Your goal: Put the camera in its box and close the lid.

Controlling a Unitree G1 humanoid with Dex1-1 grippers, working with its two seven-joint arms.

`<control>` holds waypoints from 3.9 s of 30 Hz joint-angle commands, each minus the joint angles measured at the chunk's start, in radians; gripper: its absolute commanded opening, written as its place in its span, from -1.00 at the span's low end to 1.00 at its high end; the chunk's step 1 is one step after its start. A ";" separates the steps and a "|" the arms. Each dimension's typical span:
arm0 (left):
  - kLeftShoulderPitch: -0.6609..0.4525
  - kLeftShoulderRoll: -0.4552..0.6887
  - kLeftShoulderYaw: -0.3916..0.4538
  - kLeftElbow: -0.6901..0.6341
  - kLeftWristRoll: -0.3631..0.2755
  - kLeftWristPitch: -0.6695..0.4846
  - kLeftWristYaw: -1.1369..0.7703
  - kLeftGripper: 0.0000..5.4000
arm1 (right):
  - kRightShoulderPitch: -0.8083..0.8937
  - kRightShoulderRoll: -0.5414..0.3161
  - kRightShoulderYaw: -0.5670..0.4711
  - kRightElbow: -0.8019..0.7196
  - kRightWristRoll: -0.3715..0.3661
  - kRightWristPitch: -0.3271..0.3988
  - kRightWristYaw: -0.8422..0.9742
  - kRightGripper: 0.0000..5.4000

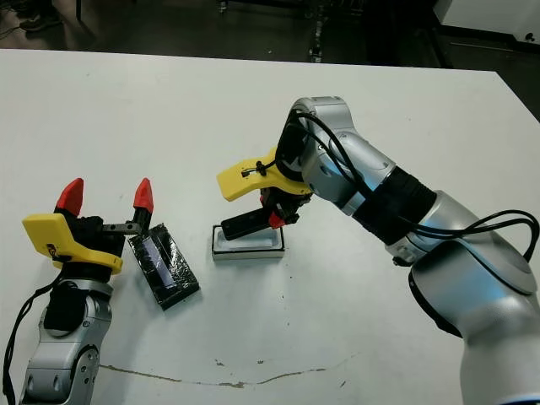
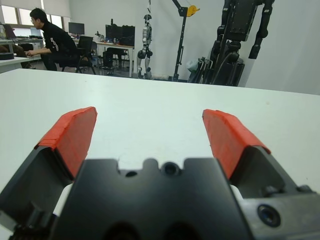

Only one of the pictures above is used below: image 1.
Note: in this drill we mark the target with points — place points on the dark shoe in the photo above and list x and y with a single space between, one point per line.
38 23

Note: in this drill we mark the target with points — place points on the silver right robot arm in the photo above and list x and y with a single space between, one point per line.
464 274

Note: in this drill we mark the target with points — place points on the white camera box base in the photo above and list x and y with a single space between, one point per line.
249 253

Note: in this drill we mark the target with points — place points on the black camera box lid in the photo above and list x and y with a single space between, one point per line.
166 270

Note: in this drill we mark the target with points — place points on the white cabinet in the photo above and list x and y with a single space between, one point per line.
485 17

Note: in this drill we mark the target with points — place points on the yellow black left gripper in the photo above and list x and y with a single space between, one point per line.
63 244

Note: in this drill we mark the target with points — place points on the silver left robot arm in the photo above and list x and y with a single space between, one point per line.
63 358

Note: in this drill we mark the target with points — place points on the black camera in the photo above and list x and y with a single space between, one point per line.
244 225

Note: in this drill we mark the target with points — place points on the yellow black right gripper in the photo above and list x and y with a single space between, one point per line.
249 177

